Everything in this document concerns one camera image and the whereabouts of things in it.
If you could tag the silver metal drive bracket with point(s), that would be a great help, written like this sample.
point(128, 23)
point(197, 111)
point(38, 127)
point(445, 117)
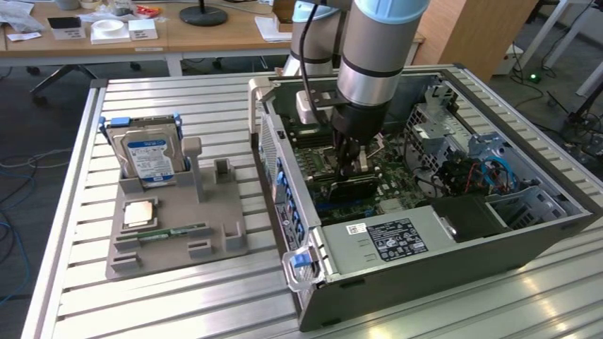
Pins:
point(533, 201)

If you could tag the brown cardboard box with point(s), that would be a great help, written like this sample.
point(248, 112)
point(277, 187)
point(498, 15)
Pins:
point(284, 10)

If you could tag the small white labelled box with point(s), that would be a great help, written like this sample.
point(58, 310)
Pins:
point(142, 31)

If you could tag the CPU socket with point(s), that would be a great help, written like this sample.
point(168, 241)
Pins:
point(330, 159)

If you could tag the grey power supply unit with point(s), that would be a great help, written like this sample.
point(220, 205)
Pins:
point(349, 257)

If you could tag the blue case latch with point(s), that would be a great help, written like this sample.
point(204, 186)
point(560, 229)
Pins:
point(302, 261)

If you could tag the white table frame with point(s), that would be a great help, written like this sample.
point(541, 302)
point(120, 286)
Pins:
point(541, 35)

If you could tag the green loose RAM stick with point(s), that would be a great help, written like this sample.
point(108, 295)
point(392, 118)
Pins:
point(161, 234)

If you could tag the black desk foot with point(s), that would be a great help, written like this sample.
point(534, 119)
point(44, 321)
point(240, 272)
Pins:
point(53, 79)

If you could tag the grey parts rack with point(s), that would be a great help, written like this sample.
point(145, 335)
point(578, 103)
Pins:
point(189, 212)

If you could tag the white paper stack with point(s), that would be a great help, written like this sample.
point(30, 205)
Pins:
point(274, 30)

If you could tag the open dark PC case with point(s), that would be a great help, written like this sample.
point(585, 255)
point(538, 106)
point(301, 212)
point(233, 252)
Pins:
point(425, 282)

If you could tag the white tape roll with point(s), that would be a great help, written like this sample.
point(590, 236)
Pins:
point(108, 25)

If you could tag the blue expansion slot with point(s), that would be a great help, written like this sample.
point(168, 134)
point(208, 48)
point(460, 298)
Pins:
point(322, 205)

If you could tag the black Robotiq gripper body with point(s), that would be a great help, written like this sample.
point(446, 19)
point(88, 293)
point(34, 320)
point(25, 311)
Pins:
point(361, 120)

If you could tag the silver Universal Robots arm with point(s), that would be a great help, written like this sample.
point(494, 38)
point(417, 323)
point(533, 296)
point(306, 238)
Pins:
point(377, 53)

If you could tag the black round lamp base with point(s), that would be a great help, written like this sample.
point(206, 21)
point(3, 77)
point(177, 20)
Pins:
point(204, 16)

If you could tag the silver perforated disk bay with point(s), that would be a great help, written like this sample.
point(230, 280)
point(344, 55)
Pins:
point(434, 134)

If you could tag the black device with green light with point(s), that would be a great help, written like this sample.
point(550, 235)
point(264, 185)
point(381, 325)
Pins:
point(534, 76)

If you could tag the small red object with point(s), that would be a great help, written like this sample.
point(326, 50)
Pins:
point(145, 11)

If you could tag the hard disk with blue rails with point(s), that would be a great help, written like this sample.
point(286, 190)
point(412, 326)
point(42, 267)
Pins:
point(146, 155)

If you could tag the red and white card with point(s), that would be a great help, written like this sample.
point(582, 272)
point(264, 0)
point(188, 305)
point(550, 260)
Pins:
point(24, 36)

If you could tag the grey cup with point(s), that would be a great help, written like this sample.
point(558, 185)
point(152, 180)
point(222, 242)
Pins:
point(69, 4)

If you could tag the silver CPU chip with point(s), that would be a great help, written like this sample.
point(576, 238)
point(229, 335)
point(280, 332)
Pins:
point(138, 213)

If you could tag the crumpled clear plastic bag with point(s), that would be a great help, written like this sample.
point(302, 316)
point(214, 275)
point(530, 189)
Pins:
point(19, 16)

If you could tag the light wooden desk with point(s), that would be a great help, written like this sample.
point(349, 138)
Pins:
point(213, 39)
point(72, 47)

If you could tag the black topped white box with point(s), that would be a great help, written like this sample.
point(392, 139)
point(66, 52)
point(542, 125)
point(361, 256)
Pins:
point(66, 26)

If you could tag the green motherboard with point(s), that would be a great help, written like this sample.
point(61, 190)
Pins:
point(405, 187)

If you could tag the Nvidia graphics card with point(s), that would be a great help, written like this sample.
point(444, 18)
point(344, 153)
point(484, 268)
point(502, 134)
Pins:
point(352, 190)

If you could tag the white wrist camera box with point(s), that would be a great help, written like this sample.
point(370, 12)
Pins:
point(306, 109)

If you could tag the wooden cabinet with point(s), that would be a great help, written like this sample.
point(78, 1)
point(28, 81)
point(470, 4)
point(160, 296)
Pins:
point(481, 35)

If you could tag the white square tray box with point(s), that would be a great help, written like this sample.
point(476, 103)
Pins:
point(112, 38)

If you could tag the white device with red dot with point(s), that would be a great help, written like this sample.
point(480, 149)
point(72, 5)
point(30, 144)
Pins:
point(513, 60)

